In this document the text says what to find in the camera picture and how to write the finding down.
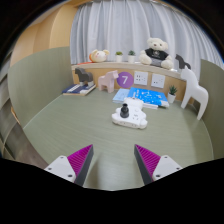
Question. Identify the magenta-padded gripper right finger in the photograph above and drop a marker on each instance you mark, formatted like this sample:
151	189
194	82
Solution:
163	166

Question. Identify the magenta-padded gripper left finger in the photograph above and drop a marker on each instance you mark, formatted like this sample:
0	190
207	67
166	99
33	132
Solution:
63	166

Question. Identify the small potted plant white pot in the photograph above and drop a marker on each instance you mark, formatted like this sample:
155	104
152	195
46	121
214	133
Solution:
119	58
131	58
171	96

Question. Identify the bright blue book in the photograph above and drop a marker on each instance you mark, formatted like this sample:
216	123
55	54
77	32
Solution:
150	96

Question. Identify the dark blue book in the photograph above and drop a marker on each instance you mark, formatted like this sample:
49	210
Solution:
75	89

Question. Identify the light blue booklet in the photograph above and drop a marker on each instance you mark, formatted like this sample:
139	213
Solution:
120	95

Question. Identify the green desk partition panel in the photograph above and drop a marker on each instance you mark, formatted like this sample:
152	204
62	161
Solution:
40	83
215	100

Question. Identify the large white horse figure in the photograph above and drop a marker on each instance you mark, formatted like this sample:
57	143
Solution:
195	88

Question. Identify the dark grey horse figure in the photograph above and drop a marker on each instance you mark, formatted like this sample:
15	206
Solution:
84	76

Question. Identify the purple round number sign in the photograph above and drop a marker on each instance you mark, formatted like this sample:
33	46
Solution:
125	80

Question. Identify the pink horse figure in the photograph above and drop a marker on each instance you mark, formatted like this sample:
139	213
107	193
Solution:
107	81

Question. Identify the black horse figure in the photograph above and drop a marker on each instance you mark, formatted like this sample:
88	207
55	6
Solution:
181	62

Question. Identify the cream teddy bear black shirt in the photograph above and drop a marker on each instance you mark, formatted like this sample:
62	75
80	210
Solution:
156	53

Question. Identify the round yellow plush toy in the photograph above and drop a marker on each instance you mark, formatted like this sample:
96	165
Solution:
98	56

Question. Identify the light grey curtain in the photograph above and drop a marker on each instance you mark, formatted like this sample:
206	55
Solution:
126	26

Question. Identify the white wall socket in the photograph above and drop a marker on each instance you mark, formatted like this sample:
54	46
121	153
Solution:
158	81
141	78

